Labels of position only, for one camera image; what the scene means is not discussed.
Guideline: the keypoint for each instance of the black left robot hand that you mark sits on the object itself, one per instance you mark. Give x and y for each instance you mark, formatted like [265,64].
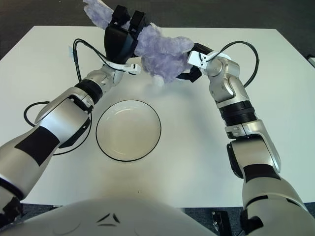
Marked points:
[118,41]

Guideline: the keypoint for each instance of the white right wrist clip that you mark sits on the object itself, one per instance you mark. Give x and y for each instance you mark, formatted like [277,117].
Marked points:
[197,59]

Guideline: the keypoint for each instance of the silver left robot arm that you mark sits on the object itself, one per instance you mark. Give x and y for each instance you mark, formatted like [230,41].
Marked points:
[61,123]

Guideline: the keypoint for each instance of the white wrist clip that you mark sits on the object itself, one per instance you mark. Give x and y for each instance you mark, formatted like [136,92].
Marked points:
[197,59]
[128,67]

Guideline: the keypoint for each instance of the silver robot torso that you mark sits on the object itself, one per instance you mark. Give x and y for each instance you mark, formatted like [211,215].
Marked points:
[110,221]

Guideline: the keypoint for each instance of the grey furniture edge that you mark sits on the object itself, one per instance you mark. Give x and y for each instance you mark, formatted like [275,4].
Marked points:
[311,61]

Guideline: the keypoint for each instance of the white plate black rim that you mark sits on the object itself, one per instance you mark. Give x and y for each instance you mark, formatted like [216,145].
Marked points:
[128,131]

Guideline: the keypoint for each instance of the purple plush rabbit doll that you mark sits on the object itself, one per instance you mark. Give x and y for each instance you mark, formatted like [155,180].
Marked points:
[160,56]

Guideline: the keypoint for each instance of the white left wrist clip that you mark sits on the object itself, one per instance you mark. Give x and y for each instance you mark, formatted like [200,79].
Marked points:
[128,67]

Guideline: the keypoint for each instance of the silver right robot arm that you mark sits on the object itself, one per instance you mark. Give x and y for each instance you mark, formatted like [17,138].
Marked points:
[246,123]

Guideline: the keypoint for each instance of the black metal bracket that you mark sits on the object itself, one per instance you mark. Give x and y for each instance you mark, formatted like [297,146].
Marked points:
[221,221]

